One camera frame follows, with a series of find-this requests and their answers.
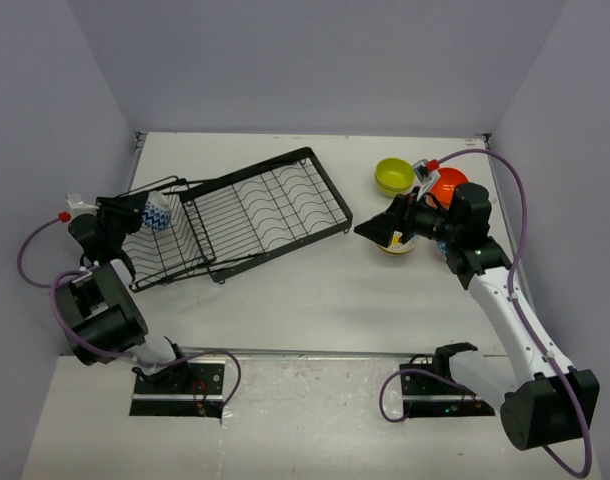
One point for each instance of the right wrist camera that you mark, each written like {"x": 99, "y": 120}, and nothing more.
{"x": 427, "y": 174}

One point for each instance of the black wire dish rack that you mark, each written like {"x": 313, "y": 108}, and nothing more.
{"x": 225, "y": 226}

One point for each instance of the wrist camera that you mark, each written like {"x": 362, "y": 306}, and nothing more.
{"x": 77, "y": 206}
{"x": 427, "y": 174}

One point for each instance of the red white pattern bowl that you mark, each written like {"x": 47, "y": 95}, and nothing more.
{"x": 442, "y": 247}

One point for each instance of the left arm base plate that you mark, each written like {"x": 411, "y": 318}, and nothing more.
{"x": 192, "y": 390}

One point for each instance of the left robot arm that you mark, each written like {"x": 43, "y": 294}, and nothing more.
{"x": 93, "y": 306}

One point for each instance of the green bowl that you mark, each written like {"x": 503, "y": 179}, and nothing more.
{"x": 391, "y": 183}
{"x": 395, "y": 164}

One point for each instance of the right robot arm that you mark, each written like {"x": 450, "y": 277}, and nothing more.
{"x": 547, "y": 400}

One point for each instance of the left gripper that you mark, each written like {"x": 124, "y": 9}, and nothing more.
{"x": 129, "y": 209}

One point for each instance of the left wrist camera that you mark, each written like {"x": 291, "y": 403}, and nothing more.
{"x": 77, "y": 206}

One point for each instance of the orange bowl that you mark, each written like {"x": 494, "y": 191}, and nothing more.
{"x": 449, "y": 179}

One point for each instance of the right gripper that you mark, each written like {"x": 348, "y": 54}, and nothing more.
{"x": 403, "y": 217}

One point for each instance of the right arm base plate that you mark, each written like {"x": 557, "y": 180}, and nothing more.
{"x": 426, "y": 397}

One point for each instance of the yellow blue pattern ceramic bowl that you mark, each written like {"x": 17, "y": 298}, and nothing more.
{"x": 398, "y": 247}

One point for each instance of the blue white pattern bowl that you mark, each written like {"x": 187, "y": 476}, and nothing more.
{"x": 157, "y": 212}

